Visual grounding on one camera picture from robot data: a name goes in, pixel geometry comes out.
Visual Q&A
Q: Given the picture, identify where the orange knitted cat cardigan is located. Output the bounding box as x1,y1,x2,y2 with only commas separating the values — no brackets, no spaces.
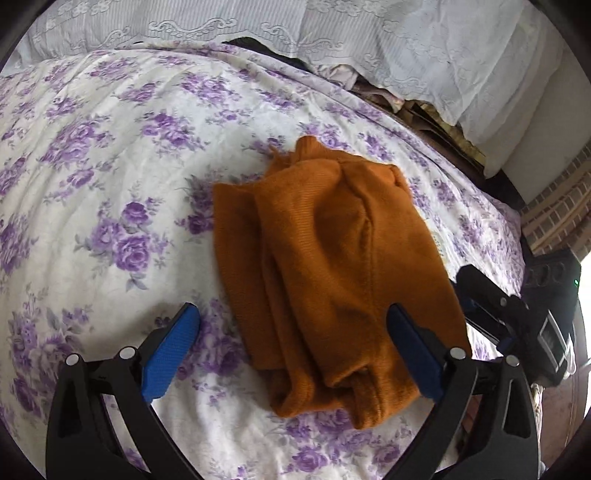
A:
213,136,470,429

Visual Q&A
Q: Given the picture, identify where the white lace cover cloth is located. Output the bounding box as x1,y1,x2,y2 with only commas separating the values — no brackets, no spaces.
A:
7,1,566,176

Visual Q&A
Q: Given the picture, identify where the purple floral bed sheet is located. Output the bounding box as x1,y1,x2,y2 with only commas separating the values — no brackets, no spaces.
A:
1,45,524,479

